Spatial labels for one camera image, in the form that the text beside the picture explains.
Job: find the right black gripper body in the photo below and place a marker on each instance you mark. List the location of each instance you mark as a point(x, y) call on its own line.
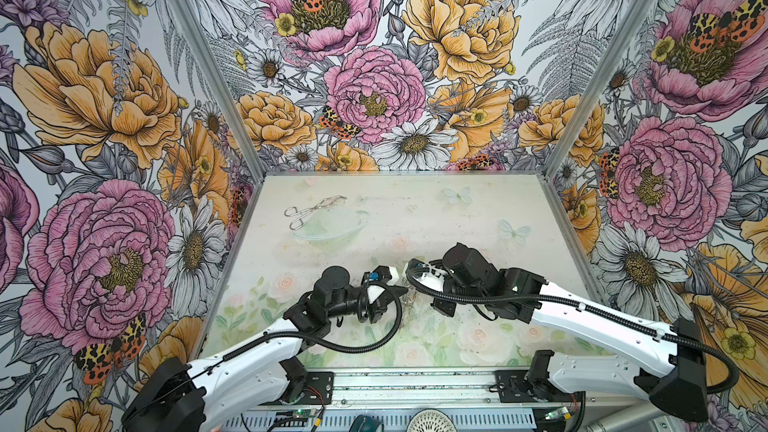
point(451, 285)

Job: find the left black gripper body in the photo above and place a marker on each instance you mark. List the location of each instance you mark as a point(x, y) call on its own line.
point(376, 308)

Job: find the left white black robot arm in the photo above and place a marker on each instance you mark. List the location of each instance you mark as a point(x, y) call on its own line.
point(202, 394)

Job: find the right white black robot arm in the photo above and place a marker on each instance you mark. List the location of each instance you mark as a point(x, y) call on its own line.
point(661, 363)

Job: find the clear glass bowl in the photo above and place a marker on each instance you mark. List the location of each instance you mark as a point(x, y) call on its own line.
point(331, 230)

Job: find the silver metal scissors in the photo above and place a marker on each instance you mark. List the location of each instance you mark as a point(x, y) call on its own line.
point(299, 216)

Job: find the white patterned round object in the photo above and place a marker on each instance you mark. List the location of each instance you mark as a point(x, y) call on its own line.
point(431, 420)

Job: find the dark teal device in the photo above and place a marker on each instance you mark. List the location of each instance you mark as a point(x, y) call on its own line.
point(365, 423)

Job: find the grey metal tube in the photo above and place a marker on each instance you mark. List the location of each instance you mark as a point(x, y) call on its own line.
point(639, 417)

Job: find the aluminium front rail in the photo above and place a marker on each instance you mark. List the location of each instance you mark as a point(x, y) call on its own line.
point(394, 396)

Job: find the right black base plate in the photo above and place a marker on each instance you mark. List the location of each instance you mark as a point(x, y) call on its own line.
point(515, 386)

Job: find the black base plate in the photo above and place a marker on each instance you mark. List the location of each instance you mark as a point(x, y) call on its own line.
point(309, 388)
point(515, 386)

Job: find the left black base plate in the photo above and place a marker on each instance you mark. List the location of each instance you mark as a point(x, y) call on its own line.
point(309, 388)

